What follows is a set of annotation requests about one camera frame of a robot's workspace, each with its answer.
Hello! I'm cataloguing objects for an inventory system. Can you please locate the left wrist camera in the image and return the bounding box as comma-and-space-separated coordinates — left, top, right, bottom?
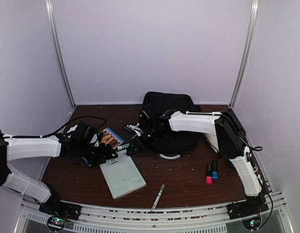
67, 121, 98, 145

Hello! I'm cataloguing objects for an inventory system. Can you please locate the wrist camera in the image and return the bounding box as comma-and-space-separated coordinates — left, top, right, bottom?
139, 110, 155, 123
67, 121, 98, 145

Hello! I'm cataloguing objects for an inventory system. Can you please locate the right aluminium corner post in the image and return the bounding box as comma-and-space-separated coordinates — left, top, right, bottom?
229, 0, 260, 111

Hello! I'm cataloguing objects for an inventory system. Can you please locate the left aluminium corner post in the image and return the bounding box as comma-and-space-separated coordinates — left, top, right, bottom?
45, 0, 76, 110

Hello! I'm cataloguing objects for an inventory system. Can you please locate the white plastic pouch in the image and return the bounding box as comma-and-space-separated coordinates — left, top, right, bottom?
204, 133, 222, 159

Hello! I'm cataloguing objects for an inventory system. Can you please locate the blue white ceramic bowl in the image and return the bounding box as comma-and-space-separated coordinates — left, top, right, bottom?
226, 159, 235, 169

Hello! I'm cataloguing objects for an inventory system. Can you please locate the thin green white pen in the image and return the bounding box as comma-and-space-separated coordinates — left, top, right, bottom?
150, 184, 165, 213

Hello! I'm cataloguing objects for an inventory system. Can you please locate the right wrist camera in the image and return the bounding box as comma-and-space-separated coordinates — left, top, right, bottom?
139, 110, 155, 123

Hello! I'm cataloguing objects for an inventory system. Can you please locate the pink capped black highlighter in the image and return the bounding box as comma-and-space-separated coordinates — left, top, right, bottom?
205, 164, 213, 185

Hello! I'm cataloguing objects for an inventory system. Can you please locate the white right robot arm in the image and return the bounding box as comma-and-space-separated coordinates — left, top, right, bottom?
127, 108, 267, 215

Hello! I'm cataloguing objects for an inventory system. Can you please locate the aluminium corner post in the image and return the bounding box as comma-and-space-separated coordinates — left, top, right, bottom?
45, 0, 76, 110
229, 0, 260, 111

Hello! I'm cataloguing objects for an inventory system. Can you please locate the black student backpack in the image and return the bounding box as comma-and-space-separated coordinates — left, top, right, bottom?
139, 91, 200, 160

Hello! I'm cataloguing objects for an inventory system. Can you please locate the blue dog picture book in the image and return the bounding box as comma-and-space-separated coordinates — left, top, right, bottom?
82, 127, 124, 167

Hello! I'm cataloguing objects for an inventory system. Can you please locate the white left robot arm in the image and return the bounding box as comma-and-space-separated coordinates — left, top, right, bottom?
0, 130, 116, 216

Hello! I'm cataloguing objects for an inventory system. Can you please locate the grey plastic-wrapped book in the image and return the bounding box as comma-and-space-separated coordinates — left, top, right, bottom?
100, 150, 147, 199

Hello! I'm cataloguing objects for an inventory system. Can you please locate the blue capped black highlighter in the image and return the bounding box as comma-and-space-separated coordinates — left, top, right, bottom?
211, 160, 218, 180

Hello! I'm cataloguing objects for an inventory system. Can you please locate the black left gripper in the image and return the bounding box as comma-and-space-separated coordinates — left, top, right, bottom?
77, 141, 118, 166

